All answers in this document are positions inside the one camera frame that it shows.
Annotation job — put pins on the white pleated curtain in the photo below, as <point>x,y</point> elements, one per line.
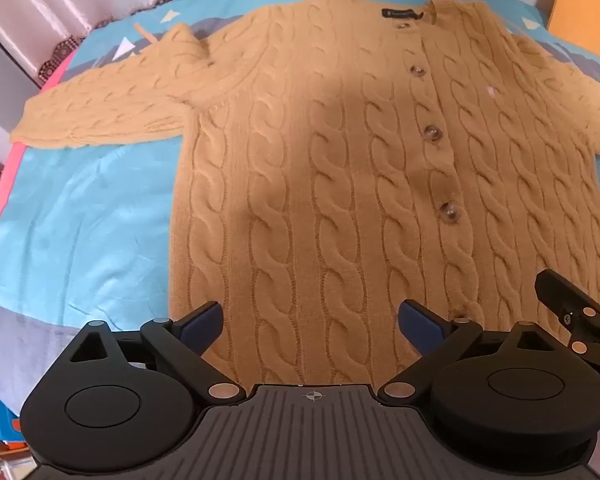
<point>55,0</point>

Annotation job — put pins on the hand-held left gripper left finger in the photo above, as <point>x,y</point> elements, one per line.
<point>206,319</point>

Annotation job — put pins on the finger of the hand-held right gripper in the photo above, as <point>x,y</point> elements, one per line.
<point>562,297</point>

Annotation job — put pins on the pink mattress edge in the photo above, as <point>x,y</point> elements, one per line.
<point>10,180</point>

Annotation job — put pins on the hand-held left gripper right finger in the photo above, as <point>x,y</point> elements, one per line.
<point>420,324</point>

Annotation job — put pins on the blue and grey printed bedsheet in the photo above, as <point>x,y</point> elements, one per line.
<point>90,220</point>

